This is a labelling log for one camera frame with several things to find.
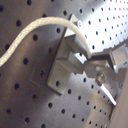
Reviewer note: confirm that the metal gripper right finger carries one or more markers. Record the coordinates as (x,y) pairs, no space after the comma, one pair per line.
(113,56)

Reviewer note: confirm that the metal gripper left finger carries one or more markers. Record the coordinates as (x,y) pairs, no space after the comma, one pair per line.
(110,80)

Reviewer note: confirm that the grey metal cable clip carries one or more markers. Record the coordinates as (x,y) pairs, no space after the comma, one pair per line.
(66,62)

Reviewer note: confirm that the perforated metal board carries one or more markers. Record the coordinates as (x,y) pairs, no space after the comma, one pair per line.
(25,99)

